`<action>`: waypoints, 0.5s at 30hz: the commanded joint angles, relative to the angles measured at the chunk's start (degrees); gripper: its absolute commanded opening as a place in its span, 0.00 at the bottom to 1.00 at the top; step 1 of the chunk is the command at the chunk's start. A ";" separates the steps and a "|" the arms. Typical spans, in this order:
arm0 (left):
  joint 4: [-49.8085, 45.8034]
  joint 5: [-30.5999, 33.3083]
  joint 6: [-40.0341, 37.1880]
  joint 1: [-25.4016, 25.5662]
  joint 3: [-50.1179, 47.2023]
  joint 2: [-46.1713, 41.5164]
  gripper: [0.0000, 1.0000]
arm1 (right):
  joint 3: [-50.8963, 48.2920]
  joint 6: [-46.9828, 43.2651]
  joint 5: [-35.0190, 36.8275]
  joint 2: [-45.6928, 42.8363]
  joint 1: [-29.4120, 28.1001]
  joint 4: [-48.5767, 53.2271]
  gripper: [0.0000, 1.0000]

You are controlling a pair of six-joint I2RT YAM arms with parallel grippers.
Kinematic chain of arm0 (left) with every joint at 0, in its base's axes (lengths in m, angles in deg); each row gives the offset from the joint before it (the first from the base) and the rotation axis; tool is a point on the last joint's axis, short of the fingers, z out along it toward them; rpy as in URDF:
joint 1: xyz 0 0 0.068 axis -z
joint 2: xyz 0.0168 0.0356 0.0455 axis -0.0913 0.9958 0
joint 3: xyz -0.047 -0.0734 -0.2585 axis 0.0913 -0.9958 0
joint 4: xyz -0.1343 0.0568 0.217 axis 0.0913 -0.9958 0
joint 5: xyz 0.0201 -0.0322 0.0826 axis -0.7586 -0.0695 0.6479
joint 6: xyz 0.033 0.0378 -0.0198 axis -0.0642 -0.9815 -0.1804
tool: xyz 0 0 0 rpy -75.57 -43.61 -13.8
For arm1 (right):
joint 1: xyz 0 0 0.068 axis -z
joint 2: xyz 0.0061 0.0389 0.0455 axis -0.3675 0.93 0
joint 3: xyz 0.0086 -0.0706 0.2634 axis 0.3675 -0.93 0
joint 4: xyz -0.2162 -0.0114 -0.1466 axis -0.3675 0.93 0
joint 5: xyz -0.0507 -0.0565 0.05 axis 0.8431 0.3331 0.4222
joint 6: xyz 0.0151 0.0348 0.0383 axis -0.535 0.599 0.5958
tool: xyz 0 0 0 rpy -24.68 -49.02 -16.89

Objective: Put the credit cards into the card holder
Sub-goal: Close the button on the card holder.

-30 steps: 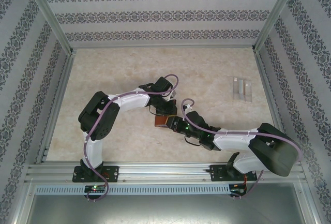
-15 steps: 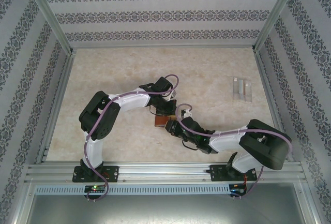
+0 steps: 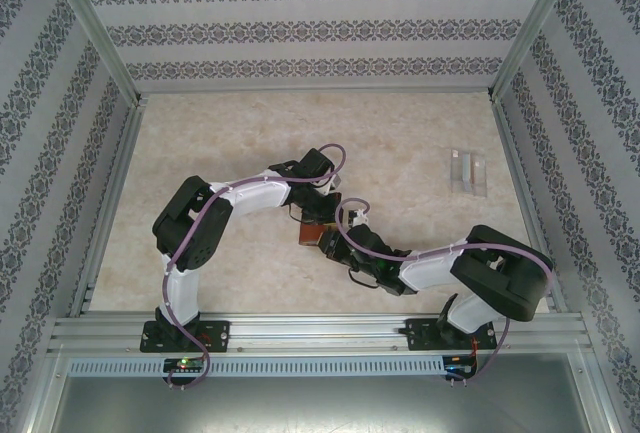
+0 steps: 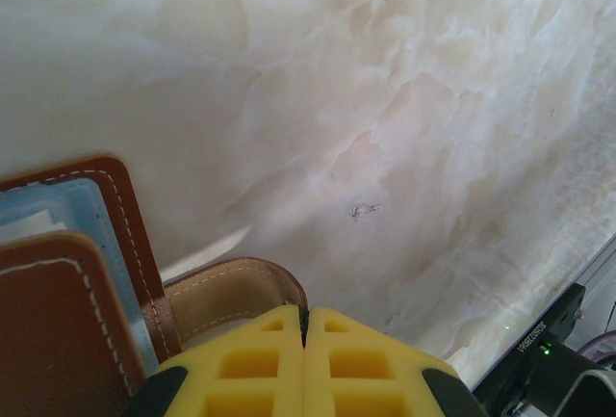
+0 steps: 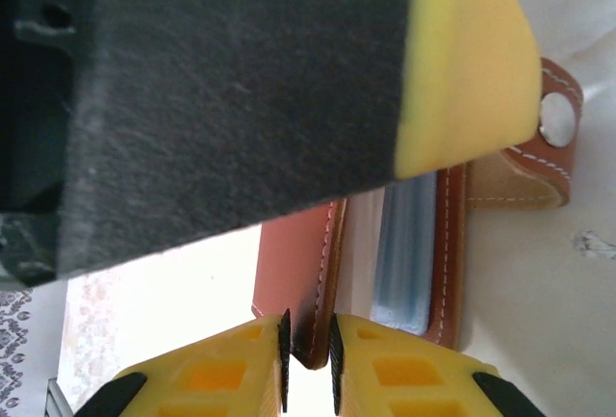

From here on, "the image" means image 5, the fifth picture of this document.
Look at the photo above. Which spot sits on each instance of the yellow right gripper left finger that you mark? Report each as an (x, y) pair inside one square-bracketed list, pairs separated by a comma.
[(202, 378)]

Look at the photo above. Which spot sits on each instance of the aluminium frame rail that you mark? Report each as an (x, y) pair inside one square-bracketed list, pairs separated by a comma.
[(58, 402)]

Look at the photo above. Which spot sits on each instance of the brown leather card holder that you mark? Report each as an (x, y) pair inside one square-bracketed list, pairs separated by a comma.
[(450, 253)]

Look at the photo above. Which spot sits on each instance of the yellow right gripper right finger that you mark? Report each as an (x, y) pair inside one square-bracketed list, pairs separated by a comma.
[(409, 378)]

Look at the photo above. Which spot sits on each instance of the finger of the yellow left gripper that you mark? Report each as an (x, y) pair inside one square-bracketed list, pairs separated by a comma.
[(240, 99)]

